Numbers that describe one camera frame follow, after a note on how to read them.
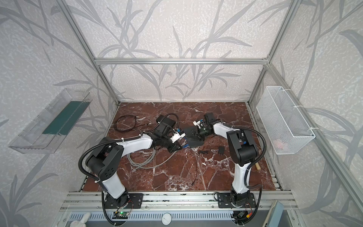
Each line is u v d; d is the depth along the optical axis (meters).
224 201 0.73
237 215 0.77
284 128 0.62
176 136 0.81
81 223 0.66
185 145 0.92
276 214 0.66
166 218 0.69
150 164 0.87
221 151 0.92
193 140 0.88
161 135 0.74
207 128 0.77
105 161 0.47
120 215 0.71
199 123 0.89
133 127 1.05
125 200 0.67
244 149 0.53
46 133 0.63
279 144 0.72
